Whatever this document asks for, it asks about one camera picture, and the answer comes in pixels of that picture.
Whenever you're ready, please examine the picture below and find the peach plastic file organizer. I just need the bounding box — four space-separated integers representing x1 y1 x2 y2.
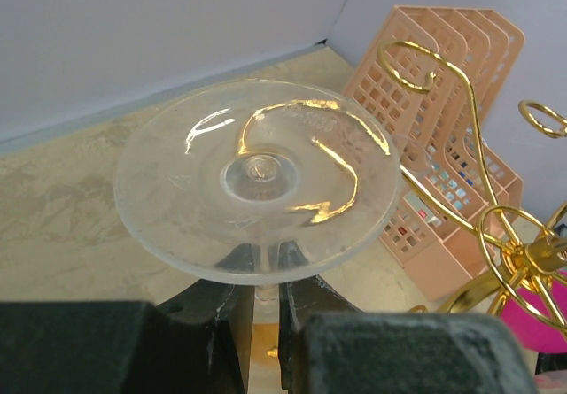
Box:
345 6 524 301

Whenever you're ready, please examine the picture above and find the gold wire glass rack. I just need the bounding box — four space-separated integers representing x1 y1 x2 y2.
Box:
377 39 566 336

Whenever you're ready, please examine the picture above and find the clear wine glass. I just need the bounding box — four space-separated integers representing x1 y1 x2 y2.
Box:
114 80 401 314

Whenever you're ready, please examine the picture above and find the magenta plastic goblet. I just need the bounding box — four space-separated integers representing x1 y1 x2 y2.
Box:
500 269 567 354

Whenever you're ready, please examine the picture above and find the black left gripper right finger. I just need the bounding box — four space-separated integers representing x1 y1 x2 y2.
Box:
278 243 536 393

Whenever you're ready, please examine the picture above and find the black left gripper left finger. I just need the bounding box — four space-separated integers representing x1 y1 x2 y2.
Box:
0 241 254 394

